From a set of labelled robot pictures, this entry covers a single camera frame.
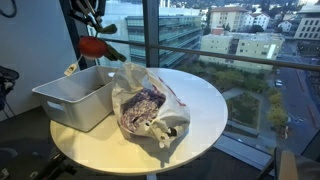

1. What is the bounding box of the round white table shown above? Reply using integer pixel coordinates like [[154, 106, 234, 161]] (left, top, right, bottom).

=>
[[50, 68, 228, 176]]

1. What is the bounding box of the black chair at left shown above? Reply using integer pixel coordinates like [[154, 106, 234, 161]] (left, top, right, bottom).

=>
[[0, 66, 19, 114]]

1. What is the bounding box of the red plush toy with tag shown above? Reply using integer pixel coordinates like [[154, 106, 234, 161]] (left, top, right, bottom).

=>
[[64, 36, 107, 76]]

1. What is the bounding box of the wooden chair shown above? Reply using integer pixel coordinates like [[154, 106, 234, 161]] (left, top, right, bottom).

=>
[[256, 147, 320, 180]]

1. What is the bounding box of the white plastic basket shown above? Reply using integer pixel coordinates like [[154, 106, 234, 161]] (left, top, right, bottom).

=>
[[33, 66, 117, 132]]

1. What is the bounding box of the metal window railing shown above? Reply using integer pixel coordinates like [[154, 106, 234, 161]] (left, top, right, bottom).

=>
[[99, 38, 320, 71]]

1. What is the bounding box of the black tripod stand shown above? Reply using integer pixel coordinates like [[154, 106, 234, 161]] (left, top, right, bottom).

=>
[[29, 153, 77, 180]]

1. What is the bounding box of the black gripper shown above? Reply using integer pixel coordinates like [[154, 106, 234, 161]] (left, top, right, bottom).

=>
[[69, 0, 127, 62]]

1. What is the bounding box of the purple white knitted cloth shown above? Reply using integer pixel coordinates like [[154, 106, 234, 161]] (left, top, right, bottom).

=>
[[121, 88, 166, 132]]

